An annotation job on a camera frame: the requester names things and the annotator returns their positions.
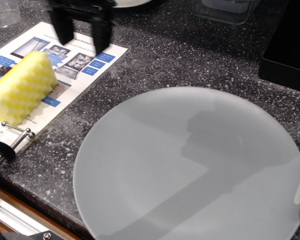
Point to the yellow textured sponge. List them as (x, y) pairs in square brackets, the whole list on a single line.
[(25, 86)]

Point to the black plastic tray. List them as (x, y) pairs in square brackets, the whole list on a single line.
[(280, 62)]

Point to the black metal screw clamp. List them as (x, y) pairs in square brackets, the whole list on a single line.
[(7, 152)]

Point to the wooden table edge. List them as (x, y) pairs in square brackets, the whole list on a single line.
[(36, 215)]

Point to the round grey plate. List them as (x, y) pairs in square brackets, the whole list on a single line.
[(187, 163)]

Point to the aluminium extrusion rail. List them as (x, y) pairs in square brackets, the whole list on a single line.
[(23, 226)]

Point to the laminated dishwasher instruction sheet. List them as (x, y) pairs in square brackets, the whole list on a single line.
[(76, 66)]

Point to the clear glass food container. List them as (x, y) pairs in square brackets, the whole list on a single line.
[(233, 12)]

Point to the clear drinking glass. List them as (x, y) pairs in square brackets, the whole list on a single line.
[(9, 13)]

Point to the white plate at back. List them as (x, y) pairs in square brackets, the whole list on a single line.
[(130, 3)]

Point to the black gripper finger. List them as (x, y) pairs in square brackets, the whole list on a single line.
[(101, 34), (62, 27)]

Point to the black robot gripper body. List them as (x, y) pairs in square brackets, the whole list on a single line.
[(95, 12)]

